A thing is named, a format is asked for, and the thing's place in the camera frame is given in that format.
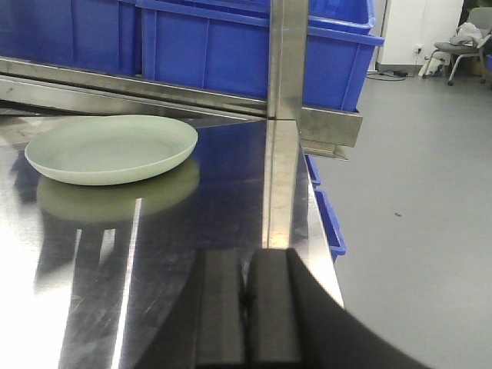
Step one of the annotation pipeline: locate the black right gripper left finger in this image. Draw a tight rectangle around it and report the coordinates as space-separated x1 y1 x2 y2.
117 248 246 369

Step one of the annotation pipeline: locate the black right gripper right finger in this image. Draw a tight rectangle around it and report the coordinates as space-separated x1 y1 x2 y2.
245 248 434 369

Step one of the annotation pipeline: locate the light green plate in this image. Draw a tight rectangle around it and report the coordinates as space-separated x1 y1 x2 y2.
25 115 198 186

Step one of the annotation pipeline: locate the blue bin under table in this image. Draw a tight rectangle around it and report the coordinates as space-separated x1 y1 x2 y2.
304 155 347 262

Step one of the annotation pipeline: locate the blue plastic bin right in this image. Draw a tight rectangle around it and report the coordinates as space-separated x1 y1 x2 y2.
136 1 384 111

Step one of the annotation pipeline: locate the blue plastic bin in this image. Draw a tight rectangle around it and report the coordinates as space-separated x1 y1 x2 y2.
136 1 384 111
1 1 141 76

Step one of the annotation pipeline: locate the blue plastic bin left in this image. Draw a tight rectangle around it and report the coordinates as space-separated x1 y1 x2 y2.
1 1 141 76

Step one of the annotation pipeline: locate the grey office chair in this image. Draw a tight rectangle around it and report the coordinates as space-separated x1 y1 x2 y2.
421 7 491 86

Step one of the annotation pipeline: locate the grey white cloth on chair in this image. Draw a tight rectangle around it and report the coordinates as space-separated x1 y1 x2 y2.
449 22 484 47

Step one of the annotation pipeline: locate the stainless steel shelf frame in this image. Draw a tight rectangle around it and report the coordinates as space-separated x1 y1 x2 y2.
0 0 364 161

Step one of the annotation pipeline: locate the black floor cable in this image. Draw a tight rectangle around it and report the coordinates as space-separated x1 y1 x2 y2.
365 68 411 81

